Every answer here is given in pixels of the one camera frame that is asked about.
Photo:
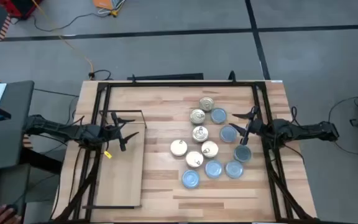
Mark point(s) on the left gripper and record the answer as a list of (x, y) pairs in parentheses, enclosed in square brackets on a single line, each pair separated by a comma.
[(117, 132)]

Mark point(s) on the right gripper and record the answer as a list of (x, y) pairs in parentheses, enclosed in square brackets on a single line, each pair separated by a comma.
[(256, 128)]

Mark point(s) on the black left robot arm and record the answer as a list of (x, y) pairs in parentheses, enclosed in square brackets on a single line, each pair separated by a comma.
[(57, 130)]

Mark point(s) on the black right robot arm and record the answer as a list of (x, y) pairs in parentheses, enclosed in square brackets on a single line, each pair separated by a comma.
[(306, 130)]

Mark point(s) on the yellow tag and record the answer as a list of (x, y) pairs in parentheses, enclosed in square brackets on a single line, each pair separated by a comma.
[(107, 154)]

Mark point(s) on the black clamp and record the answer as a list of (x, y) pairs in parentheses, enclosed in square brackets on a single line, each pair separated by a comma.
[(232, 76)]

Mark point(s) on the long black bar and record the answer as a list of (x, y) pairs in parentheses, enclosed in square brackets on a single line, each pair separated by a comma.
[(166, 76)]

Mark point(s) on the black desk leg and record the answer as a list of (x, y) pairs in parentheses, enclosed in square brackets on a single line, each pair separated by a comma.
[(42, 161)]

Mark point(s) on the grey desk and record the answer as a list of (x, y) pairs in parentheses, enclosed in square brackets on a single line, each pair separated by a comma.
[(14, 124)]

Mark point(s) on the grey keyboard tray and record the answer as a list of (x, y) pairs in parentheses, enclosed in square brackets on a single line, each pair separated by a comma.
[(17, 186)]

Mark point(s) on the orange object on floor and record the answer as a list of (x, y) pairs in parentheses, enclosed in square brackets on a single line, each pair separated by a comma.
[(120, 4)]

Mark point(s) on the person's hand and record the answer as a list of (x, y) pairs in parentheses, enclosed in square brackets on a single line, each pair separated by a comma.
[(2, 216)]

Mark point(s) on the red and black box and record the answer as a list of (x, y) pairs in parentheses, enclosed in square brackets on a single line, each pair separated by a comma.
[(17, 7)]

